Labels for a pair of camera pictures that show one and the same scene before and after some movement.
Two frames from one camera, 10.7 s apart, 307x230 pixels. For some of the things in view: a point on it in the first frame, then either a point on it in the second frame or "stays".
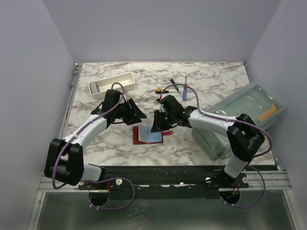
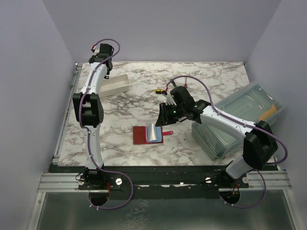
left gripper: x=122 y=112 → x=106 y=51
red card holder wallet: x=143 y=134 stays
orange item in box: x=271 y=111 stays
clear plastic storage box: x=256 y=103 stays
